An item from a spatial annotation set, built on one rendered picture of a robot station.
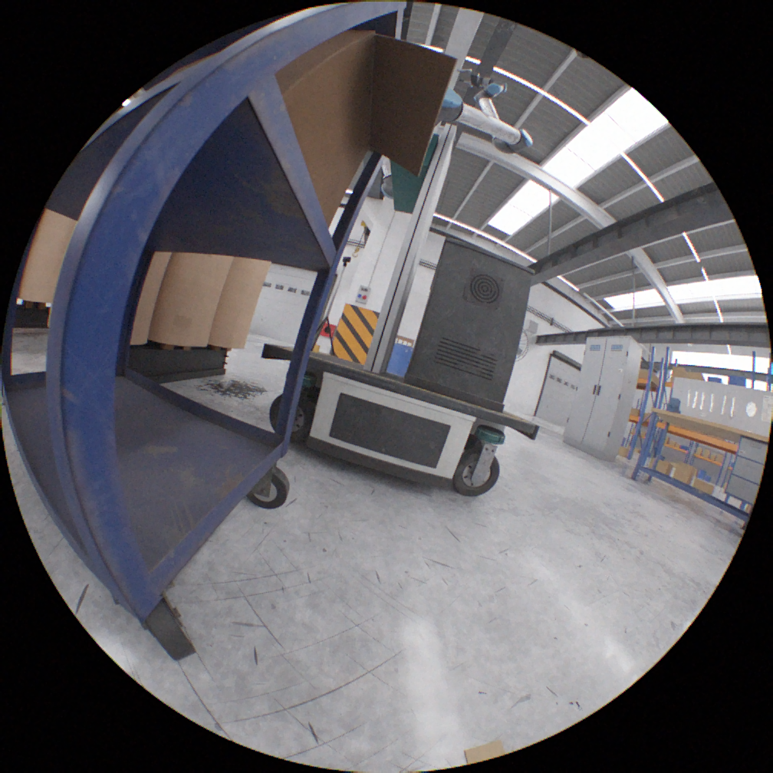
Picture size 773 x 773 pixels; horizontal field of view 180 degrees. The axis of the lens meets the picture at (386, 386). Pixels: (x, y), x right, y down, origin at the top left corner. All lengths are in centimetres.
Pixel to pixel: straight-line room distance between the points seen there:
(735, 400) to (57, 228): 638
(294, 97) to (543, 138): 1136
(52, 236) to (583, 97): 1141
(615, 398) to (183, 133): 433
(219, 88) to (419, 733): 56
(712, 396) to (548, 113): 949
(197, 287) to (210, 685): 122
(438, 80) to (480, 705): 82
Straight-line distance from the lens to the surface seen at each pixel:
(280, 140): 25
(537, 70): 1017
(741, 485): 323
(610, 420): 422
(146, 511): 36
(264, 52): 22
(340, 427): 73
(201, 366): 160
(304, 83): 31
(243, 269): 155
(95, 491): 17
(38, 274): 250
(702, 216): 638
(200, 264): 121
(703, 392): 409
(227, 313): 152
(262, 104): 22
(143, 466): 44
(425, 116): 48
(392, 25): 54
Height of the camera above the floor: 36
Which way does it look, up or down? 5 degrees down
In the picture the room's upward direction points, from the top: 17 degrees clockwise
